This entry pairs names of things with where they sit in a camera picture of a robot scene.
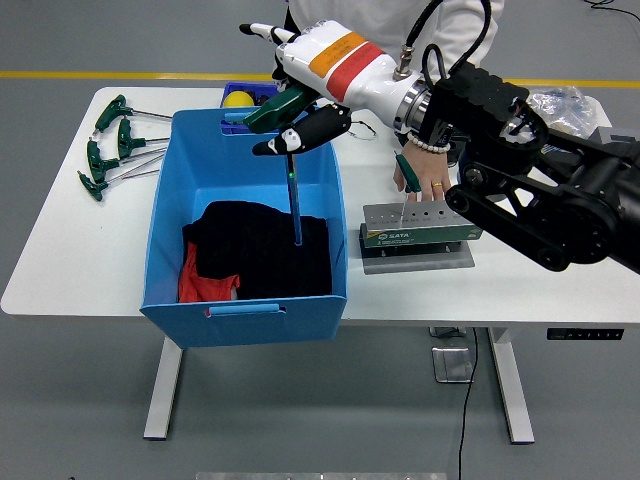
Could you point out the white table leg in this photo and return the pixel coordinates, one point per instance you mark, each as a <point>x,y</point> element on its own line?
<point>162,395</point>
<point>512,395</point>

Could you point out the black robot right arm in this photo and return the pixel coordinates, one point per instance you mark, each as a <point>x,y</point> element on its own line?
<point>550,220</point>

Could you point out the yellow floor tape line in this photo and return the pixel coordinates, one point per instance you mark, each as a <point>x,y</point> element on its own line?
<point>150,76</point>

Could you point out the black cloth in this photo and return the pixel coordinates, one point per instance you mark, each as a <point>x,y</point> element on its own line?
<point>250,255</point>

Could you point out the yellow ball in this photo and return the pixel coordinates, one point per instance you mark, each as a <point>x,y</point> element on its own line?
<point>238,100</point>

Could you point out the orange cloth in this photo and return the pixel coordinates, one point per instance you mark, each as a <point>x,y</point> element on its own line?
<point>200,290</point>

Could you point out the grey metal hex key stand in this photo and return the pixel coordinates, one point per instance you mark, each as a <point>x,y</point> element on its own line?
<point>400,237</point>

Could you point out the person's left hand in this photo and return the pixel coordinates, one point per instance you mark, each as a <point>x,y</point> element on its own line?
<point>430,170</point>

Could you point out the black table control panel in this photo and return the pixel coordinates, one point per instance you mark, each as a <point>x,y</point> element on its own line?
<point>585,334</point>

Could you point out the small dark blue tray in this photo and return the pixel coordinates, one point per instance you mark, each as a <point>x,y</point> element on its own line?
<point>235,87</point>

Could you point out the clear plastic bag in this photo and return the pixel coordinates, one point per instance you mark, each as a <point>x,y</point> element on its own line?
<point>565,107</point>

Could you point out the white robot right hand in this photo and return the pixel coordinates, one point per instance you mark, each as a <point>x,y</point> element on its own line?
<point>340,65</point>

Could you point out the person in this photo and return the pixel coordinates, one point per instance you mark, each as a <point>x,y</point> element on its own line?
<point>380,20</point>

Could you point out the large blue plastic bin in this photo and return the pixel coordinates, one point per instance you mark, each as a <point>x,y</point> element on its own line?
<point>210,160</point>

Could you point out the metal floor plate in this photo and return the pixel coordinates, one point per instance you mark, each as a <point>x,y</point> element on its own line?
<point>452,365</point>

